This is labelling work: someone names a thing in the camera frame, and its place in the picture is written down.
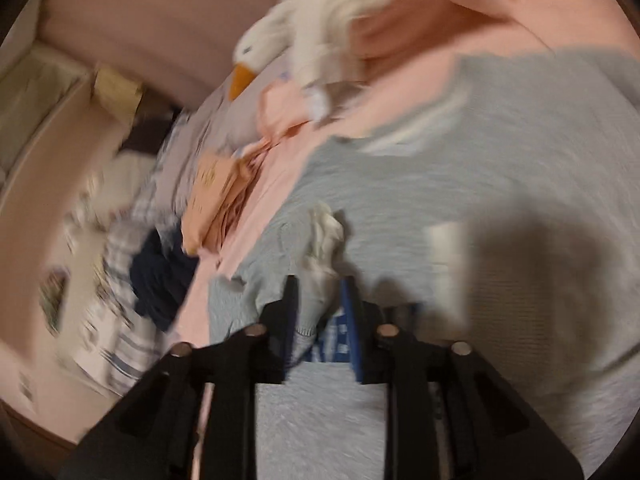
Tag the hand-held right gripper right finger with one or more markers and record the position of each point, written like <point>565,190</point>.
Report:
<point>353,332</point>

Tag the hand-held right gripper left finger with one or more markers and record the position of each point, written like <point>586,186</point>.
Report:
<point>289,347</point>

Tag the small white cloth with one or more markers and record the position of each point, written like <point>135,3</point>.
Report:
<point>325,242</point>

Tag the grey sweater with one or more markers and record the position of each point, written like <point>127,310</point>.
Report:
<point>450,185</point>

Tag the orange folded clothes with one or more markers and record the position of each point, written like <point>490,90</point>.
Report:
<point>207,195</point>

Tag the white folded clothes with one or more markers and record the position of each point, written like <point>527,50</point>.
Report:
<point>330,25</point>

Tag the navy blue cloth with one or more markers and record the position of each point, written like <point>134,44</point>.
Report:
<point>162,275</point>

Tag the light pink folded cloth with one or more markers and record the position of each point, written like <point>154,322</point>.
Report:
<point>246,195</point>

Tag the pink printed duvet cover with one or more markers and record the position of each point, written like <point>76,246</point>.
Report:
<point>285,180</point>

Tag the plaid pillow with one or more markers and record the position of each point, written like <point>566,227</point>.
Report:
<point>120,270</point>

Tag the grey pillow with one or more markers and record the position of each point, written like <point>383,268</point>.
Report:
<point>210,125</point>

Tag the dark brown cloth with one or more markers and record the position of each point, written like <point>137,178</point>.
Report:
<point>147,132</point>

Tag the beige bedside cabinet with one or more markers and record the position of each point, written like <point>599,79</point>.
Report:
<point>45,200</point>

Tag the white goose plush toy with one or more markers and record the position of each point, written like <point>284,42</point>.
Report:
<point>260,42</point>

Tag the tan paper bag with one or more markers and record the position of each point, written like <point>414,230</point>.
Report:
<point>117,91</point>

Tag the pink curtain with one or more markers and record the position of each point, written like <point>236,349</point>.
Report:
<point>150,25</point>

